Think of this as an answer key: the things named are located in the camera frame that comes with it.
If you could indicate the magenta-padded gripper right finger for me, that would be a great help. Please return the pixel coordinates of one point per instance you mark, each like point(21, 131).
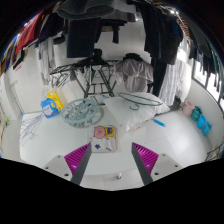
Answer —
point(146, 158)

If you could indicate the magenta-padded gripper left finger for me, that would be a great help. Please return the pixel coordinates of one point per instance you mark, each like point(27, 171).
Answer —
point(78, 160)

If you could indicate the cartoon print towel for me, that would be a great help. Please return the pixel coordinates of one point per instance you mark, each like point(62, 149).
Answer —
point(103, 138)

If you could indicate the white pillow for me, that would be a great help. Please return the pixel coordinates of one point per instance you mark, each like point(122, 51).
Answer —
point(133, 113)

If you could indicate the pale green round peg hanger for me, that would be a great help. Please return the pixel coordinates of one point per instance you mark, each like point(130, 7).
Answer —
point(80, 111)

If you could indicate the pink plastic bucket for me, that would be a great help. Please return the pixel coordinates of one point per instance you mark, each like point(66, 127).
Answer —
point(188, 108)

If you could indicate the blue plastic bucket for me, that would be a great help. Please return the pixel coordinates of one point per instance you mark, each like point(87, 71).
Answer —
point(201, 122)
point(207, 129)

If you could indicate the teal plastic bucket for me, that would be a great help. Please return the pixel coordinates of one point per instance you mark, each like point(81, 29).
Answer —
point(196, 114)

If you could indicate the black folding drying rack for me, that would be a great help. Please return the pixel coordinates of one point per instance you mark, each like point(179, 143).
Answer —
point(96, 76)

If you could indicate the grey garment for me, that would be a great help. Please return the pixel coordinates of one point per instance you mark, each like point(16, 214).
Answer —
point(135, 73)

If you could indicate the row of hanging clothes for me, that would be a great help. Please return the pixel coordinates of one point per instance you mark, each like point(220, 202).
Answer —
point(83, 36)

